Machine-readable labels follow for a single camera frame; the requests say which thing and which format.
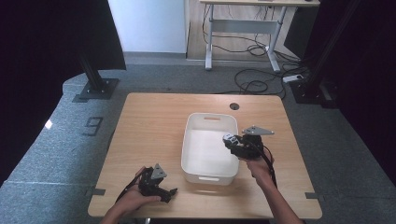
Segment person's left hand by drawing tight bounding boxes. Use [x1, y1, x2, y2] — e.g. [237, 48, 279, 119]
[116, 166, 163, 217]

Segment black curtain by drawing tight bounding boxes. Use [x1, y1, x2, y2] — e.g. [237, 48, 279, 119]
[0, 0, 127, 188]
[283, 0, 396, 183]

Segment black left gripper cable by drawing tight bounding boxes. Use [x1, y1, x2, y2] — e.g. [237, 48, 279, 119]
[114, 169, 145, 204]

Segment black looped floor cable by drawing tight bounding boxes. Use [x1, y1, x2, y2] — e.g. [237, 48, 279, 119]
[214, 67, 311, 101]

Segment grey floor tape strip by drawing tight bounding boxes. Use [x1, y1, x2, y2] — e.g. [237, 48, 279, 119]
[304, 191, 325, 201]
[85, 186, 106, 197]

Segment white partition panel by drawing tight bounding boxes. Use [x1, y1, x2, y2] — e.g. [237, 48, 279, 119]
[106, 0, 191, 55]

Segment black cables under desk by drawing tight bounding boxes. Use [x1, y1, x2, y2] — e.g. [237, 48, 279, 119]
[202, 4, 301, 59]

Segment white power strip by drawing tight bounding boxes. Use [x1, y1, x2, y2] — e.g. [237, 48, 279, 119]
[282, 74, 304, 84]

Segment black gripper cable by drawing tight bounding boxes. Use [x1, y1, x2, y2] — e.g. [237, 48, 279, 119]
[253, 141, 278, 189]
[114, 169, 145, 204]

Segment black metal stand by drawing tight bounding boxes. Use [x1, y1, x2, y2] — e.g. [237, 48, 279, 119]
[72, 46, 120, 104]
[289, 0, 363, 109]

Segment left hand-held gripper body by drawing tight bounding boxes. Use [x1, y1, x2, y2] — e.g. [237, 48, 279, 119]
[136, 163, 171, 201]

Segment white plastic bin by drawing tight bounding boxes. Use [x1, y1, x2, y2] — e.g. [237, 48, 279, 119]
[180, 112, 241, 187]

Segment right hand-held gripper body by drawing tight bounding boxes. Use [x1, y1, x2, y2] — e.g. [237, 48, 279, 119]
[232, 124, 276, 161]

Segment wooden desk with white legs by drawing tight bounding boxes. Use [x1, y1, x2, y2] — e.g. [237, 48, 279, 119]
[199, 0, 321, 73]

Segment person's right hand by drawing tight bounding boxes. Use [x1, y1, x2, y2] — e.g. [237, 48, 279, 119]
[245, 148, 276, 187]

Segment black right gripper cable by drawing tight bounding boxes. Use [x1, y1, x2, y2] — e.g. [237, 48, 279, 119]
[253, 141, 278, 189]

